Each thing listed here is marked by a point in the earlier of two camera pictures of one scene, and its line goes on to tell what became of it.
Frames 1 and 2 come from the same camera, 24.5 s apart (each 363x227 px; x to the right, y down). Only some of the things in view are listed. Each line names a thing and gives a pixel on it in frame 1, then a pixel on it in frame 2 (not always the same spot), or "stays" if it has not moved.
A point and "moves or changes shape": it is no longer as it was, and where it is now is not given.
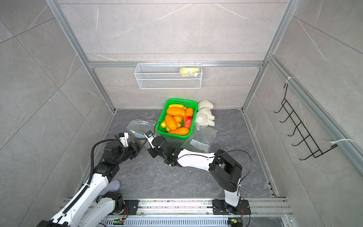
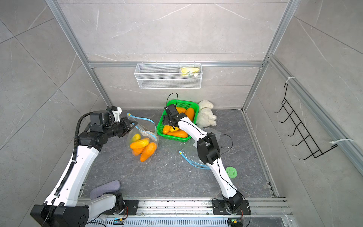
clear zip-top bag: [138, 127] moves or changes shape
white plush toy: [204, 116] stays
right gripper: [154, 154] to [166, 120]
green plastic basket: [189, 104] stays
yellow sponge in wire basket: [189, 71] stays
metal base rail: [179, 212] stays
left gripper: [134, 151] to [124, 122]
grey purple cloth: [112, 186] stays
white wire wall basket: [168, 76] stays
